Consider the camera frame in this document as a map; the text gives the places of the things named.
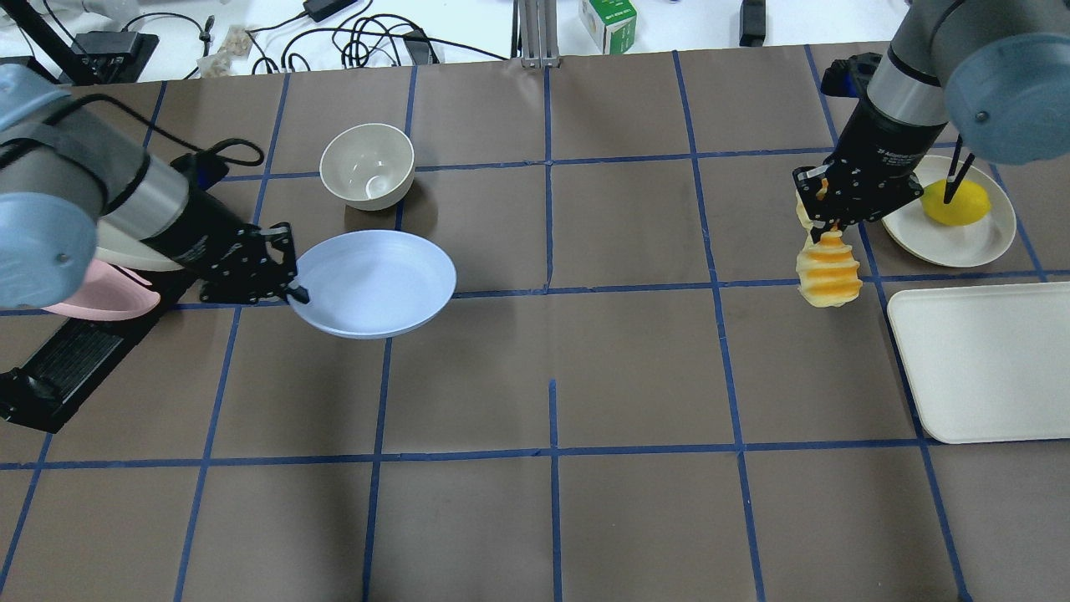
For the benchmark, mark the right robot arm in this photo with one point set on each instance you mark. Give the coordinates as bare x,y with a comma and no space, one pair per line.
998,71

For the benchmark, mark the cream ceramic bowl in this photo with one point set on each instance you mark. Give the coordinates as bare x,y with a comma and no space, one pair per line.
371,167

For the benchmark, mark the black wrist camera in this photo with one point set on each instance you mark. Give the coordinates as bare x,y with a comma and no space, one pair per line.
850,77

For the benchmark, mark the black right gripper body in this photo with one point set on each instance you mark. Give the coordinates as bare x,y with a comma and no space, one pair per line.
879,142

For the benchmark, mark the black dish rack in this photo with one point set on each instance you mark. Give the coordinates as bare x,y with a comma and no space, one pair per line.
57,379

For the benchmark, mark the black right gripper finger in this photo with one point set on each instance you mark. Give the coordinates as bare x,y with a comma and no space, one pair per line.
826,236

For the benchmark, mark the yellow lemon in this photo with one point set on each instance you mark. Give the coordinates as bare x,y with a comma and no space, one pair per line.
968,205

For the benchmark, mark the black power adapter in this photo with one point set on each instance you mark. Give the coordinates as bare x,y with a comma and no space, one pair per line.
320,10

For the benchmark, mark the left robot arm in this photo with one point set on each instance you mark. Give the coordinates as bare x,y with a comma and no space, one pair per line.
65,170

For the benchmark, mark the blue plate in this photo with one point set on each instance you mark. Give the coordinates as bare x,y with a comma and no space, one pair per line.
374,284

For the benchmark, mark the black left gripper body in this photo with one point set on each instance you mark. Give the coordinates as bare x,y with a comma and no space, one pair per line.
194,240

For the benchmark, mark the bag of wooden pieces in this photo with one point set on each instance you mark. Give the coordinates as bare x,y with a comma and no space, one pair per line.
235,46

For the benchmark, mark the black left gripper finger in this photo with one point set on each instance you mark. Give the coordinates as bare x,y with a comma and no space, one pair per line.
296,294

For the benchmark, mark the yellow spiral bread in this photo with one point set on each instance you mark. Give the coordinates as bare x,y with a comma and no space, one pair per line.
828,272

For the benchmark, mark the pink plate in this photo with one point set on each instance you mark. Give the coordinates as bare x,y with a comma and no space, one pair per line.
109,294

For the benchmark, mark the aluminium frame post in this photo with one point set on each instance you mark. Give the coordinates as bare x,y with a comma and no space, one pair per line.
535,34

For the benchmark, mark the green white box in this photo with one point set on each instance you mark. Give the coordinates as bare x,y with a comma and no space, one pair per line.
612,25

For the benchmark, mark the cream rectangular tray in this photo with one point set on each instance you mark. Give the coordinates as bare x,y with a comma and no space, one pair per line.
986,363

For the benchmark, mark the round cream lemon plate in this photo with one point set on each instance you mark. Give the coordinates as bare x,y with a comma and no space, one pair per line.
959,245

